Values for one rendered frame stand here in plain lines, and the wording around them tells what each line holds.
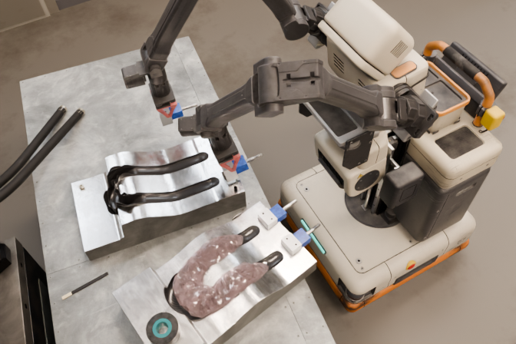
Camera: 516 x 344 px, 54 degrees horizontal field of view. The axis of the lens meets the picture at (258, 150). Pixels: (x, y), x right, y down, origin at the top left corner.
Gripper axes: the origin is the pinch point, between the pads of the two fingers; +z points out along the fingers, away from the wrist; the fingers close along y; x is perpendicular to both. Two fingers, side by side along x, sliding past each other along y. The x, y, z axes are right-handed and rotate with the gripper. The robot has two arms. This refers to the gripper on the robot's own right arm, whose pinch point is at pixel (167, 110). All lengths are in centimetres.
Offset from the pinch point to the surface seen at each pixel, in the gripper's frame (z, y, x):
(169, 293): 8, 58, -16
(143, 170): 3.8, 18.2, -13.2
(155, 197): 4.3, 28.9, -12.1
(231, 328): 8, 73, -4
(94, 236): 8.2, 32.2, -32.5
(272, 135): 97, -49, 56
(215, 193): 6.1, 33.5, 5.2
